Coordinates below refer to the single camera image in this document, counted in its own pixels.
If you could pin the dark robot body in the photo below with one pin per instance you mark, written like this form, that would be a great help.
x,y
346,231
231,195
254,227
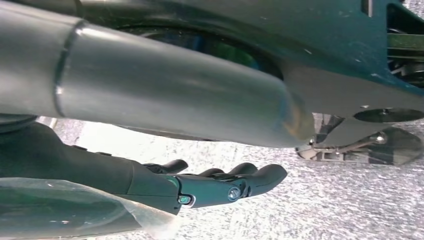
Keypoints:
x,y
331,49

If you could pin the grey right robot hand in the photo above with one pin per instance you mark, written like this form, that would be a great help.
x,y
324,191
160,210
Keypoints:
x,y
165,92

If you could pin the clear plastic cover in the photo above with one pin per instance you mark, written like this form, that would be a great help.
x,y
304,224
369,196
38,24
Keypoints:
x,y
66,212

